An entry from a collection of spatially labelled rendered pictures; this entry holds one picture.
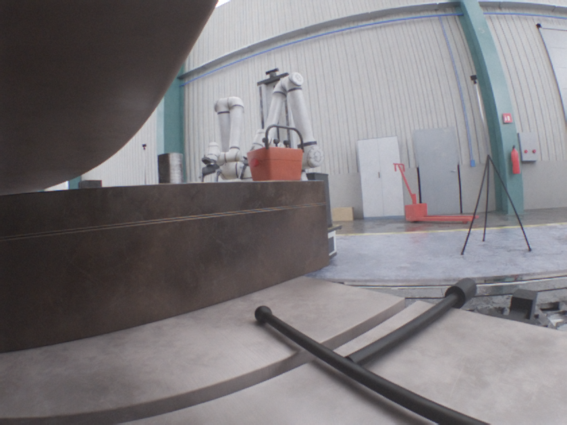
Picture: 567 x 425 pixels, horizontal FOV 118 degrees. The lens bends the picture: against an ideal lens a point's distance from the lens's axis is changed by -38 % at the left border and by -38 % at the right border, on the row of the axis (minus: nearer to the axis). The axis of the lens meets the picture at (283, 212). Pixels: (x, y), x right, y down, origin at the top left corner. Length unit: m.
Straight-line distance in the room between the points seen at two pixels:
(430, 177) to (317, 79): 4.12
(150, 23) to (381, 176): 6.47
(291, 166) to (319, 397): 0.83
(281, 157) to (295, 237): 0.31
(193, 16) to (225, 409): 0.54
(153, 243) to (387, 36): 8.11
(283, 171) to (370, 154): 5.78
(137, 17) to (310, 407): 0.56
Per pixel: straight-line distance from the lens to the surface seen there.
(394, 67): 7.92
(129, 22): 0.38
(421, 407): 0.40
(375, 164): 6.71
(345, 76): 8.02
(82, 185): 1.79
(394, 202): 6.64
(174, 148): 10.36
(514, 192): 6.55
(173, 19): 0.37
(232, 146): 2.20
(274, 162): 1.01
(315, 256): 1.15
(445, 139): 7.31
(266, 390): 0.48
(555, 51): 9.49
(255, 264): 0.93
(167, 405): 0.52
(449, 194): 7.20
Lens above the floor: 0.61
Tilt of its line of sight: 2 degrees down
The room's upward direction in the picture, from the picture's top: 4 degrees counter-clockwise
